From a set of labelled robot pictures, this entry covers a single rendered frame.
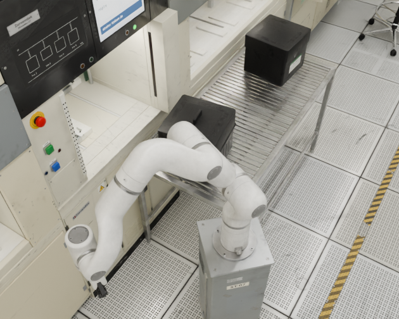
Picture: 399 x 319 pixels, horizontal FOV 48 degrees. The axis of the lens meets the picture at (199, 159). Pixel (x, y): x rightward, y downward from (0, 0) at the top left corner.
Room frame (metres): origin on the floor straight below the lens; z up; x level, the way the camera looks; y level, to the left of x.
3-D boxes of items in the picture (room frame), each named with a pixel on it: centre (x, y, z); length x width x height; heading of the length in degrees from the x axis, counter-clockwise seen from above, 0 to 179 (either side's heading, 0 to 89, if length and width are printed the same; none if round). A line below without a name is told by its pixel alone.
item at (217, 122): (1.55, 0.01, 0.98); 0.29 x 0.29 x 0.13; 66
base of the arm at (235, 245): (1.04, -0.15, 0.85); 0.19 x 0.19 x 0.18
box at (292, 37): (2.29, -0.46, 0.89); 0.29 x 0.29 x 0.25; 53
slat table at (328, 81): (1.89, -0.26, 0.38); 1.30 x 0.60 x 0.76; 147
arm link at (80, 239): (0.71, 0.35, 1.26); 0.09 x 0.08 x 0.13; 33
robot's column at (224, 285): (1.04, -0.15, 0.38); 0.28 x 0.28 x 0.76; 12
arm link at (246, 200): (1.01, -0.17, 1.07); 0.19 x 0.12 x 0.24; 32
